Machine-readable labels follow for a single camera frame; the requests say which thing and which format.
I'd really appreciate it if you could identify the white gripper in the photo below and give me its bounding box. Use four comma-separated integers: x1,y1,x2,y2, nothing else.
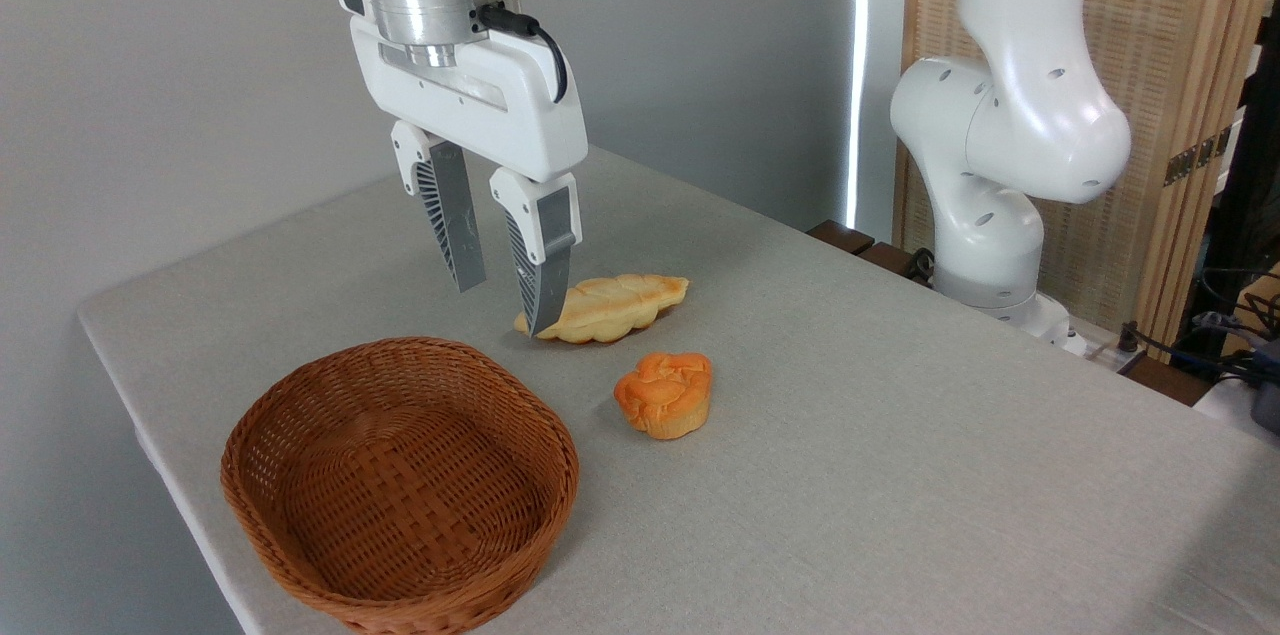
349,15,590,338

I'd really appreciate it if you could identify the orange muffin-shaped bread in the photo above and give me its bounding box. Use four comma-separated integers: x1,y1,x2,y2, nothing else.
613,352,714,441

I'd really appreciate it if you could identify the long pale leaf-shaped bread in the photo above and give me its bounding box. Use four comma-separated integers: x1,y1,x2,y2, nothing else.
514,274,690,345

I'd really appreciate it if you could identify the brown woven wicker basket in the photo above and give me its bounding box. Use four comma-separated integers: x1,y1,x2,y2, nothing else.
220,336,581,635

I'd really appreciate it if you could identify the dark brown wooden slat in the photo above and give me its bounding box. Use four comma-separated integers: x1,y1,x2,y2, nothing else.
859,242,931,282
1120,355,1213,407
806,220,876,257

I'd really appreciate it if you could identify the grey tablecloth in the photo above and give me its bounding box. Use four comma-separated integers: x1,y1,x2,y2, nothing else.
77,145,1280,635

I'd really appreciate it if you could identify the metal screen hinge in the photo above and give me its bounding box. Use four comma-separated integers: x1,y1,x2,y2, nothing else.
1163,127,1233,188

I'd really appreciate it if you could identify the black vertical stand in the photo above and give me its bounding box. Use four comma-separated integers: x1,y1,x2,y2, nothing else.
1178,0,1280,346

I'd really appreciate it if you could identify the grey blue box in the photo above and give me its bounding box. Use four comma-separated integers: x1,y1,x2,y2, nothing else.
1248,340,1280,436

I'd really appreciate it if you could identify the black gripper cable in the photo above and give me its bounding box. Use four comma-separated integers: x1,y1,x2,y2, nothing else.
475,4,570,105

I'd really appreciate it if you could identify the black cable bundle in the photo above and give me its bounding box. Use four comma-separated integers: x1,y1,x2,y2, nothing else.
1115,265,1280,388

